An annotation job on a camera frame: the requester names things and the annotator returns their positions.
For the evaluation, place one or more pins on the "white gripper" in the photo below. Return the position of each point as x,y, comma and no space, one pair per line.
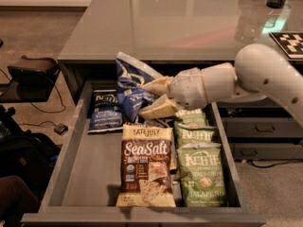
188,89

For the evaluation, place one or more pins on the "blue kettle chip bag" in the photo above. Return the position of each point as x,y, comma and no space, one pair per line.
106,115
132,75

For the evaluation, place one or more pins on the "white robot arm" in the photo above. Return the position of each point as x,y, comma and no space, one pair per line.
257,72

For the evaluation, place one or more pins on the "green kettle chip bag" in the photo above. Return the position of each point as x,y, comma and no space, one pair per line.
194,119
186,135

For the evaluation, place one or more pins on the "closed grey middle drawer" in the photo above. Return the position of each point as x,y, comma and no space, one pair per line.
262,127

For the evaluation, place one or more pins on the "closed grey drawer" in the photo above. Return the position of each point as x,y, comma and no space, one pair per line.
267,151
262,127

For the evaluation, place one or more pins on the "front green jalapeno chip bag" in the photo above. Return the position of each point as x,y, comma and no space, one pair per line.
201,175

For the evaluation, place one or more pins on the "front Sea Salt chip bag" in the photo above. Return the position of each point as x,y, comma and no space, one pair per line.
145,167

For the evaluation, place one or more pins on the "closed grey lower drawer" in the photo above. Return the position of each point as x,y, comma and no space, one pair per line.
267,151

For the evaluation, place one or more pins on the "open grey top drawer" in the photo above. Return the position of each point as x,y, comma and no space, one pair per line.
85,183

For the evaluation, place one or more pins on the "small black power adapter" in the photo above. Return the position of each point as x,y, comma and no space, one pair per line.
60,129

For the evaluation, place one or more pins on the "black device on stand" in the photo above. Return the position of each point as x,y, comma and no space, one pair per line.
33,72

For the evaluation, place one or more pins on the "black white fiducial marker board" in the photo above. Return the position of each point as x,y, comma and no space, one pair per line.
290,42

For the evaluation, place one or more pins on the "black equipment at left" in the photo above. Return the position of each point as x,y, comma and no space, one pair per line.
27,160

